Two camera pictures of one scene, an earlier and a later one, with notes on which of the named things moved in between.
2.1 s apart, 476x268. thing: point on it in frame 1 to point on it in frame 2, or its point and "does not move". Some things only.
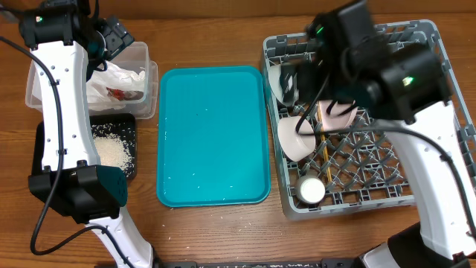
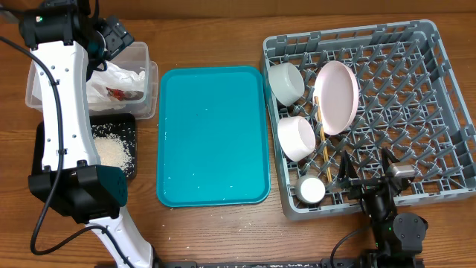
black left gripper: x=117 y=36 does not move
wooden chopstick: x=329 y=170 does not move
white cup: x=310 y=189 does not move
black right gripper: x=309 y=91 to x=361 y=184
